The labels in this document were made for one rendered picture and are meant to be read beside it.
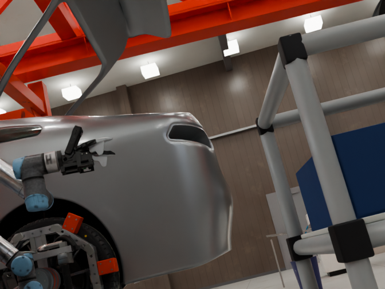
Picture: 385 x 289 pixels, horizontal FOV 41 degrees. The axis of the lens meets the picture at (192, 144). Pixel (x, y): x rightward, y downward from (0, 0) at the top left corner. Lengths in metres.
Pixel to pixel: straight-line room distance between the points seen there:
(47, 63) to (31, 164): 3.75
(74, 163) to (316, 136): 1.31
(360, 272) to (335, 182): 0.10
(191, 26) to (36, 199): 3.86
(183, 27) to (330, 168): 4.86
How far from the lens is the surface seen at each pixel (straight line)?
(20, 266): 2.13
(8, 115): 5.72
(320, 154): 0.62
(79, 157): 1.82
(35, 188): 1.82
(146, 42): 5.26
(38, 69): 5.41
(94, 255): 2.69
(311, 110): 0.63
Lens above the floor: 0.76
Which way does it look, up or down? 13 degrees up
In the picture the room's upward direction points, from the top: 14 degrees counter-clockwise
